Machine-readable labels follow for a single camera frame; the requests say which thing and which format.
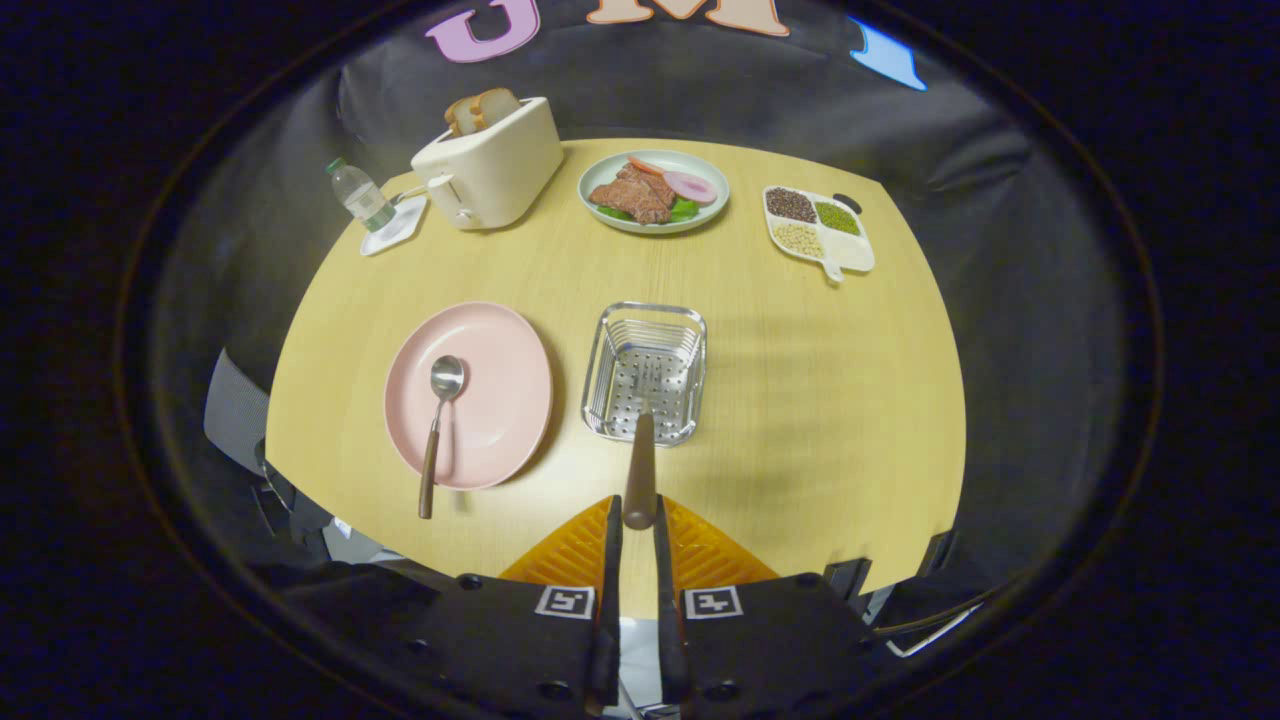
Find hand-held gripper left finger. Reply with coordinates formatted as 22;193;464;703
400;495;623;720

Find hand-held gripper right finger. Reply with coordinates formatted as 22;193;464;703
653;495;881;720

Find wooden handled utensil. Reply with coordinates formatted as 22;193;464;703
622;400;658;531

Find wooden handled metal spoon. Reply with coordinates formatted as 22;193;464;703
418;355;466;520

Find pink round plate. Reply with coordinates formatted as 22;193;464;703
384;301;554;491

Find grey office chair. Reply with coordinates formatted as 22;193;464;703
204;348;336;561

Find white divided bean dish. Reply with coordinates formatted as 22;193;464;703
763;185;876;284

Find small white square tray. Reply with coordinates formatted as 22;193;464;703
360;195;429;257

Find green lettuce leaf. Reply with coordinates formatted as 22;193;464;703
597;197;701;225

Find brown meat slices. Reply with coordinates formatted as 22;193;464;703
589;163;678;225

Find pink ham slice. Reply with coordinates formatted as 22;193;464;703
663;170;718;205

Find clear plastic water bottle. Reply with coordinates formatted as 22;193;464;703
325;157;397;233

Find cream white toaster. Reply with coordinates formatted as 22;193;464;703
411;97;565;231

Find pale green food plate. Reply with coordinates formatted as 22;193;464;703
578;150;731;236

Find black backdrop cloth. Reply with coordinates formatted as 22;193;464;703
150;0;1141;611

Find metal wire basket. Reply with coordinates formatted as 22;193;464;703
581;302;708;447

